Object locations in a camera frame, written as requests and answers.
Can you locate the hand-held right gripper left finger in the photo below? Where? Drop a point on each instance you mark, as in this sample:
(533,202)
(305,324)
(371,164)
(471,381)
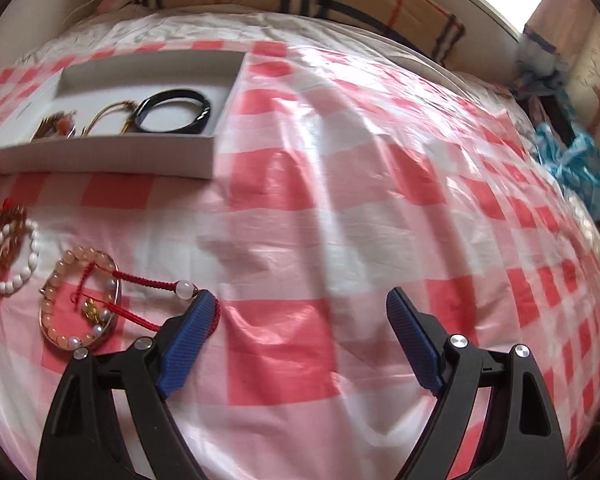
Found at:
(190,337)

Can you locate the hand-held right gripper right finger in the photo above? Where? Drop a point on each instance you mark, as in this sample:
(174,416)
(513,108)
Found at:
(415,345)

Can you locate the silver bangle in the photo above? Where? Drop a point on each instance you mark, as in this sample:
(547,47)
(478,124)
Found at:
(118,285)

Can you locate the white cardboard box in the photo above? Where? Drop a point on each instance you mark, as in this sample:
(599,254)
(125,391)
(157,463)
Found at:
(105,156)

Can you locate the black bangle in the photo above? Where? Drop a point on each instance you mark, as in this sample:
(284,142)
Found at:
(144,106)

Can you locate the red checked plastic sheet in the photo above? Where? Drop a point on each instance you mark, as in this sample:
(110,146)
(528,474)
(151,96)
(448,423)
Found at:
(355,185)

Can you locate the blue checked plastic cloth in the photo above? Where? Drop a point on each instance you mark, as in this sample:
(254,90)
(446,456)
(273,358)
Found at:
(580,170)

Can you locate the patterned curtain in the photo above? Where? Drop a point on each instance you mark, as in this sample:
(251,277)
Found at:
(560,10)

